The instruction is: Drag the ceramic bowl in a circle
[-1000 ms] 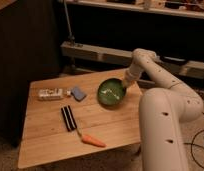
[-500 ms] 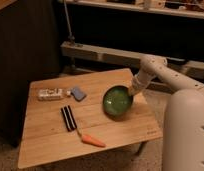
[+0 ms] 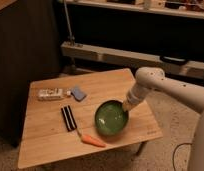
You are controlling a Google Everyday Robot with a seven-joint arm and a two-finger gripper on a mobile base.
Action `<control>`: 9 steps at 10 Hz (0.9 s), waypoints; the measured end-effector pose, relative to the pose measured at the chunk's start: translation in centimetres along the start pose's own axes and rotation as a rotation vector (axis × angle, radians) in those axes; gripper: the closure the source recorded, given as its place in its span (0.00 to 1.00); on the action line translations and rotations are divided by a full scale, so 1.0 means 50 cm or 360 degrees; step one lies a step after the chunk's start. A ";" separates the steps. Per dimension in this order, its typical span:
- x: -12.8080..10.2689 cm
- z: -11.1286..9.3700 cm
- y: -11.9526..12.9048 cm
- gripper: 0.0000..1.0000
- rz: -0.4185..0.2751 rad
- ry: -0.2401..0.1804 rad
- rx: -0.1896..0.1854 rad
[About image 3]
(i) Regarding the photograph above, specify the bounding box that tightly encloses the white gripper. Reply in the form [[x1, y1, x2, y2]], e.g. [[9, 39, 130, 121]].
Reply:
[[122, 83, 150, 111]]

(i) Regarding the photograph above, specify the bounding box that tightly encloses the green ceramic bowl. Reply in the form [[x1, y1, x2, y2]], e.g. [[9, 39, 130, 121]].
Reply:
[[94, 100, 129, 136]]

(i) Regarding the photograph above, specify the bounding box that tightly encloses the blue sponge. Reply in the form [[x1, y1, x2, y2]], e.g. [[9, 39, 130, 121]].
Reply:
[[71, 86, 86, 101]]

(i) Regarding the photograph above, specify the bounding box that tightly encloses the black striped rectangular bar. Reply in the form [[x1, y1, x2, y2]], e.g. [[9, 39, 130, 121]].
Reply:
[[61, 106, 77, 131]]

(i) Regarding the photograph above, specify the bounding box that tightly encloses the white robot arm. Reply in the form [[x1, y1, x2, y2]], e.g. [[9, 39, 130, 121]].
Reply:
[[122, 67, 204, 171]]

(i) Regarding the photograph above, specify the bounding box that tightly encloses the orange toy carrot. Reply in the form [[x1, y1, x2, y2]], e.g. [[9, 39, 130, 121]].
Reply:
[[78, 133, 105, 147]]

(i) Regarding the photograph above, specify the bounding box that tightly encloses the metal stand pole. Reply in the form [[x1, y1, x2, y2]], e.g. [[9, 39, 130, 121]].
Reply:
[[63, 0, 75, 46]]

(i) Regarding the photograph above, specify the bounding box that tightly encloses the clear plastic bottle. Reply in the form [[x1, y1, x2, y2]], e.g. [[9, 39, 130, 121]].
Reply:
[[38, 88, 71, 101]]

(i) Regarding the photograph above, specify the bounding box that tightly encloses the upper wooden shelf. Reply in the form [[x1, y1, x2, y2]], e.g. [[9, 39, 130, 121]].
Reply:
[[57, 0, 204, 19]]

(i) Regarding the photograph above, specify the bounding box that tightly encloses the black handle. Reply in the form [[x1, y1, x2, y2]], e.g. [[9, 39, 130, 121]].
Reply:
[[159, 56, 189, 66]]

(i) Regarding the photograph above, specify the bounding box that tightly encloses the metal shelf rail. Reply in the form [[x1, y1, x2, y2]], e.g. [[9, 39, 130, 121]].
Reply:
[[61, 41, 204, 80]]

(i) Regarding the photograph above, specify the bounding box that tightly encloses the black floor cable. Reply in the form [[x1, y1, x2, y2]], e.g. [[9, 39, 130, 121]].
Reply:
[[171, 142, 193, 171]]

